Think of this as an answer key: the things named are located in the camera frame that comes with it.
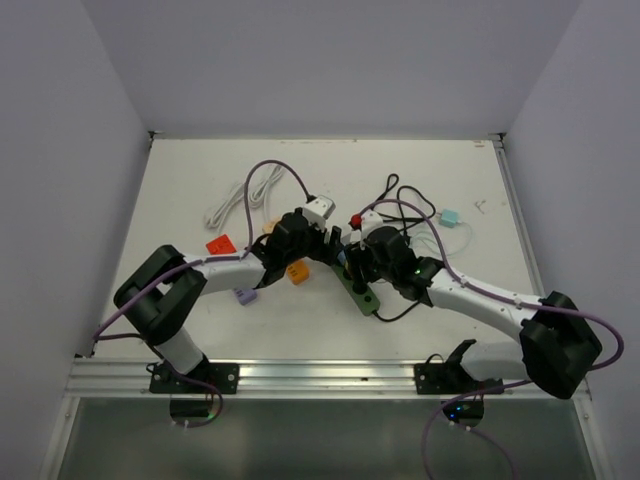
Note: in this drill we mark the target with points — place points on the red cube socket adapter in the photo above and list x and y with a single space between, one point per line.
221 245

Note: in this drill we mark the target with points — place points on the green power strip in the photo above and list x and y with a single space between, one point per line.
355 283

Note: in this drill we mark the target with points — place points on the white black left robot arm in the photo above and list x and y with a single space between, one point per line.
159 296

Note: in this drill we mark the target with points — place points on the purple socket adapter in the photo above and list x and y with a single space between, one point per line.
245 296

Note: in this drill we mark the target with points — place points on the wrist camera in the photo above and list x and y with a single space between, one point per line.
318 210
366 222

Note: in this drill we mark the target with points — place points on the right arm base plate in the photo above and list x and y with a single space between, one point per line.
447 379

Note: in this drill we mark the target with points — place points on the teal charger plug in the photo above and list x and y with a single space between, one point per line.
449 218

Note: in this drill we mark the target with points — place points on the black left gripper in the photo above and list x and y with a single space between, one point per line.
325 253

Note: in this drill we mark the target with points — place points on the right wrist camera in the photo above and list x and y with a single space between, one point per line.
366 222

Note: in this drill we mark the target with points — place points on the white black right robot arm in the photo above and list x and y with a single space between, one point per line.
549 343

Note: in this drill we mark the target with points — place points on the beige cube socket adapter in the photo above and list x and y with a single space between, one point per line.
269 227

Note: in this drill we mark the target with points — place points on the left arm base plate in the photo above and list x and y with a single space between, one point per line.
224 376

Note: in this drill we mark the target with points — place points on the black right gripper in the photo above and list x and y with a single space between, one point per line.
357 256

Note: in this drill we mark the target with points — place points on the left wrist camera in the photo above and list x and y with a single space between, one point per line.
318 210

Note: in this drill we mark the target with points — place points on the aluminium rail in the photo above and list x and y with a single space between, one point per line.
261 379

